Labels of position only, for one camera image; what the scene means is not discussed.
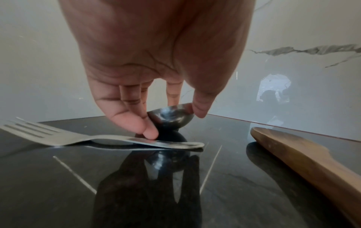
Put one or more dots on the person's left hand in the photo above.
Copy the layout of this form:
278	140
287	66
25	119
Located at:
158	44

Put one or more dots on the large steel ladle spoon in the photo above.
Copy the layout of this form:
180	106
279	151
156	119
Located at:
173	118

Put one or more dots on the steel fork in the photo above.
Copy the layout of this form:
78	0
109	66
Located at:
65	139

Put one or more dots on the dark brown wooden spoon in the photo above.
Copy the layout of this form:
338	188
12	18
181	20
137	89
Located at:
310	155

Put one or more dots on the black stone countertop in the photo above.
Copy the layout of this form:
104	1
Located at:
253	200

